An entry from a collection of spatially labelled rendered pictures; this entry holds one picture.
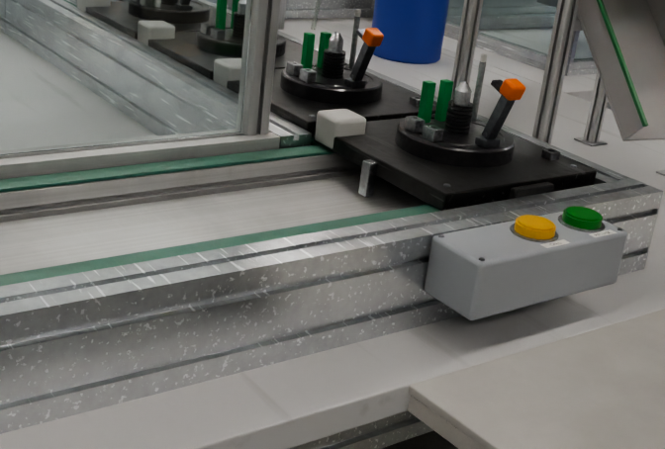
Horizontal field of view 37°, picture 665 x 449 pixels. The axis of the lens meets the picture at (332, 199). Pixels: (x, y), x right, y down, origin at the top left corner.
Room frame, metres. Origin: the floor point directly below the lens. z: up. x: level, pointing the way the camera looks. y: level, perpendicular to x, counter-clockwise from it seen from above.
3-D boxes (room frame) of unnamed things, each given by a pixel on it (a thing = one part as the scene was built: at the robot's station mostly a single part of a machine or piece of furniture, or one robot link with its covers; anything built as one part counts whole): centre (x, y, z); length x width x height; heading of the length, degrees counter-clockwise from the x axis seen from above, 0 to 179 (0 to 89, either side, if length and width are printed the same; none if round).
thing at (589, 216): (0.96, -0.26, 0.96); 0.04 x 0.04 x 0.02
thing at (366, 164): (1.06, -0.04, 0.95); 0.01 x 0.01 x 0.04; 38
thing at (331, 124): (1.16, 0.00, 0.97); 0.05 x 0.05 x 0.04; 38
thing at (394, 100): (1.34, 0.02, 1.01); 0.24 x 0.24 x 0.13; 38
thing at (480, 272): (0.92, -0.20, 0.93); 0.21 x 0.07 x 0.06; 128
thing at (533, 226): (0.92, -0.20, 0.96); 0.04 x 0.04 x 0.02
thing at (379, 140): (1.14, -0.14, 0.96); 0.24 x 0.24 x 0.02; 38
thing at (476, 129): (1.14, -0.14, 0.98); 0.14 x 0.14 x 0.02
